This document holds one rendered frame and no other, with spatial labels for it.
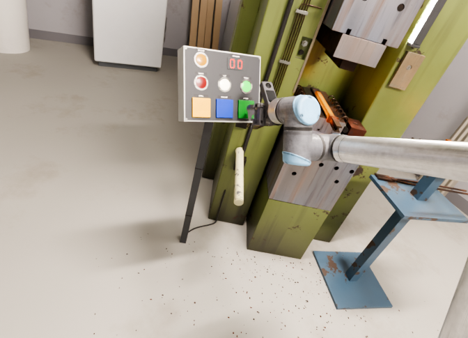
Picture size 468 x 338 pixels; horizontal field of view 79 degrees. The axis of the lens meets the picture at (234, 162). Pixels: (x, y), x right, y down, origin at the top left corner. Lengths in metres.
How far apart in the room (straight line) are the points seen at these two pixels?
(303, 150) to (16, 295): 1.48
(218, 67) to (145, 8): 2.92
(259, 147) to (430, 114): 2.62
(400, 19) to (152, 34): 3.21
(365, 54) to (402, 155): 0.69
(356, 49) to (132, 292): 1.58
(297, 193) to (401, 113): 0.70
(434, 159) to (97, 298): 1.53
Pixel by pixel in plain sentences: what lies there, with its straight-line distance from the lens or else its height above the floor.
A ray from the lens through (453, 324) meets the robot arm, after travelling 0.67.
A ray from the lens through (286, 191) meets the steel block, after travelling 1.62.
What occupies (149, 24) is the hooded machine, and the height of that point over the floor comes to 0.61.
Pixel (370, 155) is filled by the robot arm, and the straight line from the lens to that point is 0.87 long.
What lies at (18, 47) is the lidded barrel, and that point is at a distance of 4.43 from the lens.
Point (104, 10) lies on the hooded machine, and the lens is 4.02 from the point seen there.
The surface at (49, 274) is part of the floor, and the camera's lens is 1.82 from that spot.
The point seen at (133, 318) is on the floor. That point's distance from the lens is 1.65.
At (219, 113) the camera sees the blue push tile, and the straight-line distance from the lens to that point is 1.16.
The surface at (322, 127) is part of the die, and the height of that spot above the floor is 0.94.
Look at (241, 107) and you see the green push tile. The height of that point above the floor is 1.02.
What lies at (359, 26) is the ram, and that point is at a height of 1.40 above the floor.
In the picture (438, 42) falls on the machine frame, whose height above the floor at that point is 1.42.
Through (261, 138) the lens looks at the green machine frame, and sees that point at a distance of 1.63.
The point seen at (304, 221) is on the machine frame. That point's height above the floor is 0.35.
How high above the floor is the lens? 1.49
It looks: 34 degrees down
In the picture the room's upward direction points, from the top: 17 degrees clockwise
